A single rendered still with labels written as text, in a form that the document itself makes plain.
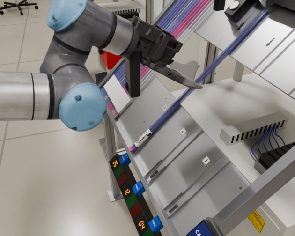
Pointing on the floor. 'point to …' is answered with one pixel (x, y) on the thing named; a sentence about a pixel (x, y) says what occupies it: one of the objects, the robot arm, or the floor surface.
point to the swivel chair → (17, 5)
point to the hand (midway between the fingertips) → (185, 76)
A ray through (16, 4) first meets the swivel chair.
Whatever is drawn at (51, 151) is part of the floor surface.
